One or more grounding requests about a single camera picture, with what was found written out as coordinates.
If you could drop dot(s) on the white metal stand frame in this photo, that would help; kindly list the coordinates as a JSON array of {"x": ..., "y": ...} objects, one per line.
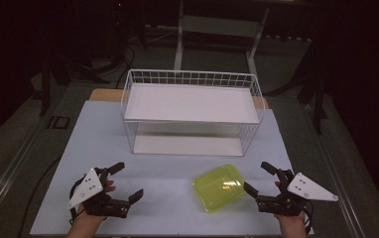
[{"x": 222, "y": 26}]

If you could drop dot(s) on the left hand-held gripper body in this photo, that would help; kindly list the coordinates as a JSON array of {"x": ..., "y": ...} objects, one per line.
[{"x": 88, "y": 188}]

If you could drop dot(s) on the black metal stand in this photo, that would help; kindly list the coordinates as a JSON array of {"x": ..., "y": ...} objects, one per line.
[
  {"x": 316, "y": 92},
  {"x": 45, "y": 86}
]

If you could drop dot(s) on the person's left hand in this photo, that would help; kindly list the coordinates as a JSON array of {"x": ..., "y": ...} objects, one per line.
[{"x": 90, "y": 219}]

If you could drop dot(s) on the black floor socket box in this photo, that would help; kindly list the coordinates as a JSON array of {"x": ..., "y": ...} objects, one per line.
[{"x": 58, "y": 122}]

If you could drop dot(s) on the yellow-green plastic tray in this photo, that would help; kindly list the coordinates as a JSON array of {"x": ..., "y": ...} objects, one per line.
[{"x": 219, "y": 188}]

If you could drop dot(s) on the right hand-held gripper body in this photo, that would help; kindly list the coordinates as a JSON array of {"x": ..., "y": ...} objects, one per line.
[{"x": 310, "y": 191}]

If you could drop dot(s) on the person's right hand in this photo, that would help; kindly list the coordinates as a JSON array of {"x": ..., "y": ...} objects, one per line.
[{"x": 290, "y": 220}]

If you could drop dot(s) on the pale blue table sheet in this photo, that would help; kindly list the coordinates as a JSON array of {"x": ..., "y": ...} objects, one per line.
[{"x": 164, "y": 191}]

